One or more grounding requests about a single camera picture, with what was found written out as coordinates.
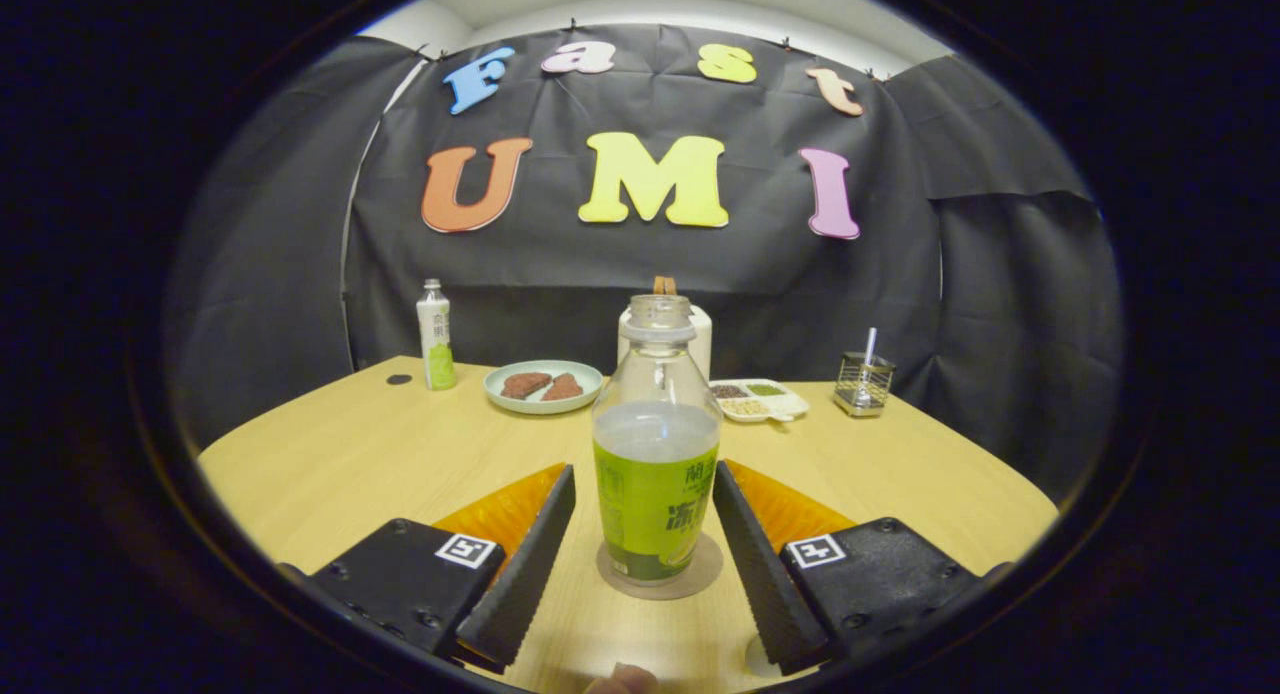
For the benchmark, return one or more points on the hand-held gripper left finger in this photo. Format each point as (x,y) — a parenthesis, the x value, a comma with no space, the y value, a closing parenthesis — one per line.
(520,579)

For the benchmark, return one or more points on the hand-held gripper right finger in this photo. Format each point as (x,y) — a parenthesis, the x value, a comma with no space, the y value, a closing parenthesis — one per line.
(765,579)

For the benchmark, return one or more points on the round brown coaster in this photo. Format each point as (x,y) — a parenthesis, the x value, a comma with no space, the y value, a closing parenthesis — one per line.
(707,572)

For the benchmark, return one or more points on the clear juice bottle green label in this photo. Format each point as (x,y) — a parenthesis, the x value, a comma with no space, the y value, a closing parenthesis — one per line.
(655,474)

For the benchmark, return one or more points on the slim white green bottle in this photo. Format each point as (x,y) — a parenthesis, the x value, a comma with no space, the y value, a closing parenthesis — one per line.
(436,344)

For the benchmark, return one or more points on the white divided snack tray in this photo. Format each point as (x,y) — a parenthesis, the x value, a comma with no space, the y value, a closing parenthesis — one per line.
(760,402)

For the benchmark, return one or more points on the pale green plate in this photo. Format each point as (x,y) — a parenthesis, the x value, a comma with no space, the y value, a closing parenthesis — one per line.
(500,399)

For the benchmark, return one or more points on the wooden table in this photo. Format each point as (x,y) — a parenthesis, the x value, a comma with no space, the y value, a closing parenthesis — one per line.
(380,454)

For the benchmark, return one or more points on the brown food piece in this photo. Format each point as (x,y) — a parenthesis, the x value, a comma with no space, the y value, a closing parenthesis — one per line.
(525,384)
(563,388)

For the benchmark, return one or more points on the cream toaster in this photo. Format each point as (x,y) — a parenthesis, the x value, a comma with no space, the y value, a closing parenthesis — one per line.
(702,344)

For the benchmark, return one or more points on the white straw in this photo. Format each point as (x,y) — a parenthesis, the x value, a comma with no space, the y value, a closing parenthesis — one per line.
(870,344)

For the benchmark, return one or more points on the brown toast slice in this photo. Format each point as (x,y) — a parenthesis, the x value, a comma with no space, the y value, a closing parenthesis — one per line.
(665,286)

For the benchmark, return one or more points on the black backdrop cloth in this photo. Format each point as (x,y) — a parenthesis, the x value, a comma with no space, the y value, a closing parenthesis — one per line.
(620,264)

